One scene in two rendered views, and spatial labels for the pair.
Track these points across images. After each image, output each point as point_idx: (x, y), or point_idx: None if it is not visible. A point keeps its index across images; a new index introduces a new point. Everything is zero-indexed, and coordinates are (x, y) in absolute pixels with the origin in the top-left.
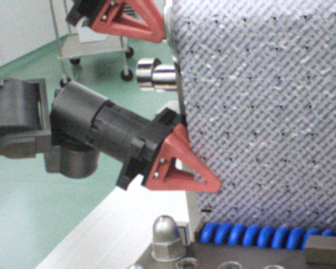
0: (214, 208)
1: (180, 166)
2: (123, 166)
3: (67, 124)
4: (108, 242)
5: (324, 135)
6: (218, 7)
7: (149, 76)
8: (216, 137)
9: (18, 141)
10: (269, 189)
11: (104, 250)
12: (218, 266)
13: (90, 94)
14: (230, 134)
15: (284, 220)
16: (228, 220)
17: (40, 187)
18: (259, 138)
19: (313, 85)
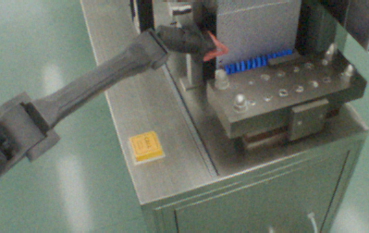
0: (224, 59)
1: (115, 32)
2: (202, 57)
3: (169, 46)
4: (129, 85)
5: (268, 23)
6: None
7: (178, 10)
8: (228, 32)
9: (163, 62)
10: (246, 46)
11: (134, 91)
12: (245, 82)
13: (174, 29)
14: (234, 30)
15: (250, 55)
16: (228, 62)
17: None
18: (245, 29)
19: (267, 6)
